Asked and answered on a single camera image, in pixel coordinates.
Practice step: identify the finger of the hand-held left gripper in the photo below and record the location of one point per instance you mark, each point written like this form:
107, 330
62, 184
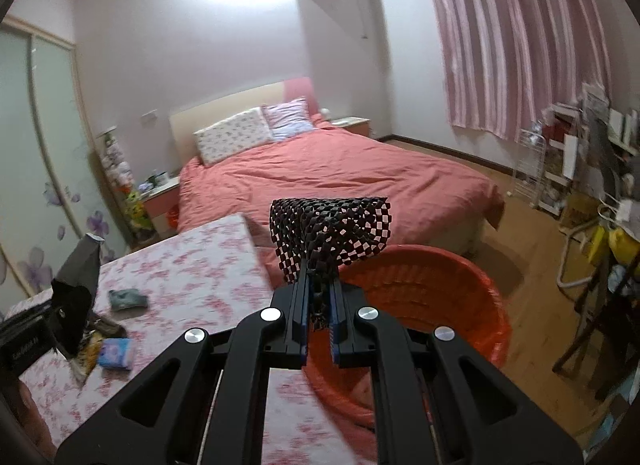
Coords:
87, 260
72, 315

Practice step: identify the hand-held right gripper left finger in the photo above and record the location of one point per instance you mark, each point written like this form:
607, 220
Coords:
295, 305

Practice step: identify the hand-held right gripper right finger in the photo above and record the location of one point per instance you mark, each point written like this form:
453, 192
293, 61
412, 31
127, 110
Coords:
340, 315

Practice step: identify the black white checkered cloth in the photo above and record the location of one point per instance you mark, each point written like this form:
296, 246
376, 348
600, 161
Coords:
325, 225

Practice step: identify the orange plastic basket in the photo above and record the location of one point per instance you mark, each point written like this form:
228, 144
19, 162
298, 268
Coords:
425, 290

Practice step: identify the person's left forearm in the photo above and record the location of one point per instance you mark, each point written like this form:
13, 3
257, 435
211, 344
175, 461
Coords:
32, 420

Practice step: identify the brown cloth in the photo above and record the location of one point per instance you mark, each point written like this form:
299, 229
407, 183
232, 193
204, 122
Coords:
107, 327

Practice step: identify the grey sock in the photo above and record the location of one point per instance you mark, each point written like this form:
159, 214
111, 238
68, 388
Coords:
127, 300

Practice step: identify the blue packet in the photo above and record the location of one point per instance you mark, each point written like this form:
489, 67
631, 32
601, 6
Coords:
115, 354

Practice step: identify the yellow green plush toy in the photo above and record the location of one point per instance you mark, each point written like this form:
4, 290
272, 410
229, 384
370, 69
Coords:
136, 207

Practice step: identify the pink nightstand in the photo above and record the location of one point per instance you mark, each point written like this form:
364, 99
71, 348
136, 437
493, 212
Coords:
352, 126
162, 205

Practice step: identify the floral tablecloth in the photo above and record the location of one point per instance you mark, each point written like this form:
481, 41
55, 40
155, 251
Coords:
200, 270

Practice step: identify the hanging plush toys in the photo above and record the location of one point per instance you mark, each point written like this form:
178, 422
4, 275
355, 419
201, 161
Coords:
116, 160

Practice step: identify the sliding door wardrobe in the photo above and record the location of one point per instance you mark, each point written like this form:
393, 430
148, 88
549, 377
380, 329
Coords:
40, 155

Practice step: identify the pink bed duvet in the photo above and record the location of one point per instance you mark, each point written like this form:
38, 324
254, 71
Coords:
325, 180

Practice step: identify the floral pillow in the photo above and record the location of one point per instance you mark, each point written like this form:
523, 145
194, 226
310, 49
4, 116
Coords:
232, 137

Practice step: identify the striped pink pillow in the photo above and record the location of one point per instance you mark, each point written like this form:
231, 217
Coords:
290, 117

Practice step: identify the cream pink headboard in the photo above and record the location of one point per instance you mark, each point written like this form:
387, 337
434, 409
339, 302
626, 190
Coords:
225, 105

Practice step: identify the dark wooden chair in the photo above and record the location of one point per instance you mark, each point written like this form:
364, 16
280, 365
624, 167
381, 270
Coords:
600, 330

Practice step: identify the brown paper bag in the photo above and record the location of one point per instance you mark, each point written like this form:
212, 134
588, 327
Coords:
580, 210

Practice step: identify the white paper bag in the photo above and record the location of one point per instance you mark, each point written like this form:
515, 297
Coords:
571, 157

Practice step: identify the yellow bag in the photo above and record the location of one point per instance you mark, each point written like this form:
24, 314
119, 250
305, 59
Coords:
622, 247

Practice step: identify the grey cloth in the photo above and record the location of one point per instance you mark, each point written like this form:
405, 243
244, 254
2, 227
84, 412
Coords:
602, 150

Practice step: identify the pink curtain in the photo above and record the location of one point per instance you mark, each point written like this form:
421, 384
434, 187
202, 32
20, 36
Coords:
515, 45

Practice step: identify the white wall switch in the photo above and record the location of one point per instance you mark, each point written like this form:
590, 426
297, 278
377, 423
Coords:
149, 116

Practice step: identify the white tube frame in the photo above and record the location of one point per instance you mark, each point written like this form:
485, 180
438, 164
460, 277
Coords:
567, 265

